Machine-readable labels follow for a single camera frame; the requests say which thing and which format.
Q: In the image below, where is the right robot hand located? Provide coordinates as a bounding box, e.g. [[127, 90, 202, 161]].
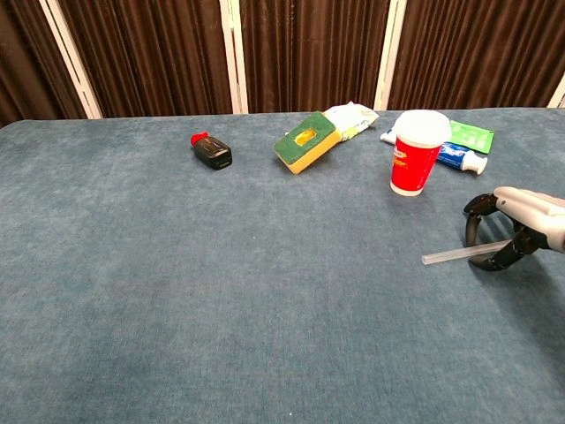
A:
[[462, 185, 565, 272]]

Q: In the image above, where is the red paper cup white lid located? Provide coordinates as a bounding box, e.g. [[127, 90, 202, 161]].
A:
[[389, 109, 453, 198]]

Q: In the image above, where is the white screen frame post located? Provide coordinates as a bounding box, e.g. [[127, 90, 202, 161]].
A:
[[219, 0, 250, 115], [546, 72, 565, 109], [38, 0, 103, 119], [373, 0, 407, 111]]

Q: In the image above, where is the blue white toothpaste tube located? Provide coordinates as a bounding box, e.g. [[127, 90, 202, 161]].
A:
[[380, 126, 489, 177]]

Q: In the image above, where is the blue table cloth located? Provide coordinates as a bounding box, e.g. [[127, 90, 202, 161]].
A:
[[0, 108, 565, 424]]

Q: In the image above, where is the black bottle red cap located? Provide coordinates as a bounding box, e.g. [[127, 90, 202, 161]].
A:
[[190, 131, 233, 171]]

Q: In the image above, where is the brown curtain panel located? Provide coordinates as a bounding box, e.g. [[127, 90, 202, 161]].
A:
[[388, 0, 565, 111], [56, 0, 234, 119], [0, 0, 87, 129], [237, 0, 392, 114]]

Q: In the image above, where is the green packet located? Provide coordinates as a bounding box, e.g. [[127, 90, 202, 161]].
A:
[[448, 119, 495, 155]]

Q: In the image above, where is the green yellow sponge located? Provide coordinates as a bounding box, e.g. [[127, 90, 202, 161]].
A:
[[274, 110, 342, 175]]

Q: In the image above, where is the white printed snack packet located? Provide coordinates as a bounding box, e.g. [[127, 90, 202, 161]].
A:
[[324, 101, 380, 142]]

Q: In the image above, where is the clear acrylic rod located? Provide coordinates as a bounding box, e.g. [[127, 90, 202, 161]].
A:
[[421, 240, 513, 267]]

